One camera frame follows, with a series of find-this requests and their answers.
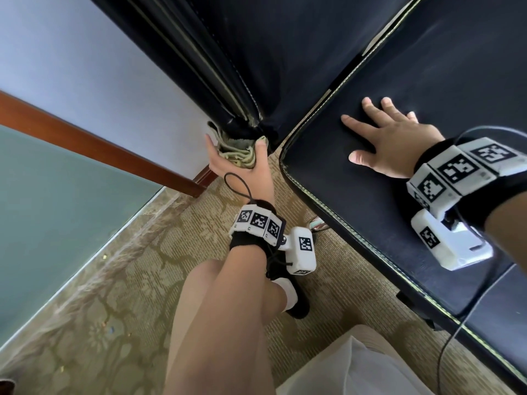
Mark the person's right hand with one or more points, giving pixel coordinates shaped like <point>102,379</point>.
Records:
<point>399,148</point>

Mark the person's left hand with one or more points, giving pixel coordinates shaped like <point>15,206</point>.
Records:
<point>251,183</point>

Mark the green cleaning cloth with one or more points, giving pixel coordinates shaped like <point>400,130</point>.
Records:
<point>239,150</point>

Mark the black leather chair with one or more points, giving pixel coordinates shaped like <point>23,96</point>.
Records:
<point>329,61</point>

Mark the person's right forearm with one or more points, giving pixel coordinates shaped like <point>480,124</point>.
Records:
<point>509,234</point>

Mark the person's left forearm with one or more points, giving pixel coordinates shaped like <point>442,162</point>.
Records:
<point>222,333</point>

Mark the white marker left wristband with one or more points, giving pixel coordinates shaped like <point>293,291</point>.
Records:
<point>257,222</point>

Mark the white marker wristband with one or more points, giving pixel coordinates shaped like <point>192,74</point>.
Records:
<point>461,172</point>
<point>257,222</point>

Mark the white marker right wristband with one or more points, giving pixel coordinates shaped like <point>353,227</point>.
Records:
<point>461,172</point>

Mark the black shoe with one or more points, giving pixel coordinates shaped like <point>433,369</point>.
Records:
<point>298,308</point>

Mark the frosted glass panel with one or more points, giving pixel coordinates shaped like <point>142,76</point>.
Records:
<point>58,234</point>

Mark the white shorts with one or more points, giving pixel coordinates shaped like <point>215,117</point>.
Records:
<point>354,370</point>

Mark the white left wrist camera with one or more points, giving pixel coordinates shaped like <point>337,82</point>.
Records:
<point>302,251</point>

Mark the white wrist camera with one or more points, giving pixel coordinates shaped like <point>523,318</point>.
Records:
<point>449,242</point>
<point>302,251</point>

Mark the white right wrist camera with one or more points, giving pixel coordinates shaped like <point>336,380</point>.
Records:
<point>449,242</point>

